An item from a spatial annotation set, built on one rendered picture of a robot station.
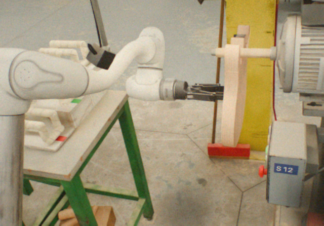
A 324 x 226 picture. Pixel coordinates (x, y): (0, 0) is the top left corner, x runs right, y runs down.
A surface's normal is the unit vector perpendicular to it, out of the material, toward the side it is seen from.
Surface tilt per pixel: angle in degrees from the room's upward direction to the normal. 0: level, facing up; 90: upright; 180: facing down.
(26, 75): 56
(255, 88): 90
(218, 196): 0
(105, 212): 0
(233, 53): 67
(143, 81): 50
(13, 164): 82
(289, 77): 98
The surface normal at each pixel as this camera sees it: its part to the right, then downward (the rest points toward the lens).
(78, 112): 0.93, 0.08
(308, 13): -0.31, 0.56
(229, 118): -0.33, 0.18
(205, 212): -0.14, -0.83
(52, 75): 0.77, 0.05
